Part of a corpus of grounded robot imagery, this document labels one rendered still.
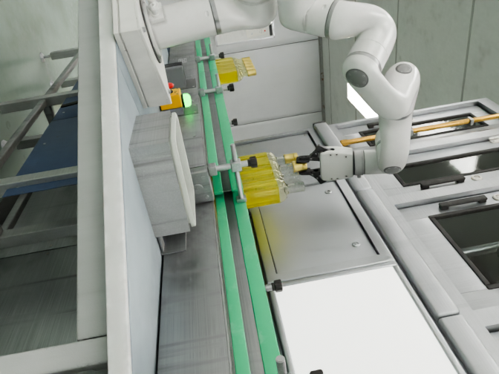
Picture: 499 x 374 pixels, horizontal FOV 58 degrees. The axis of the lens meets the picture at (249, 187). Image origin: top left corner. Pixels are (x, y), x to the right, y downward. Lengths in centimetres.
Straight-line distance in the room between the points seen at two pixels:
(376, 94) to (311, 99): 663
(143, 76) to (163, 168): 27
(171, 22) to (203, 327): 68
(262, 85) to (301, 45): 86
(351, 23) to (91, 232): 69
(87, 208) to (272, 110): 684
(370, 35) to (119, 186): 64
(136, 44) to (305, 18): 38
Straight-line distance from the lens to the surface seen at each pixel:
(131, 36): 102
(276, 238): 133
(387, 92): 106
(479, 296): 126
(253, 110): 756
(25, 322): 138
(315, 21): 108
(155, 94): 115
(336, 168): 140
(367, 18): 109
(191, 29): 113
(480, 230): 147
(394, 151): 125
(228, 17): 113
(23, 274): 155
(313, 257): 126
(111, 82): 95
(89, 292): 80
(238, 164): 114
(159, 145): 90
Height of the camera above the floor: 93
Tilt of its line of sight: 2 degrees up
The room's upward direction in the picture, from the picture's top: 80 degrees clockwise
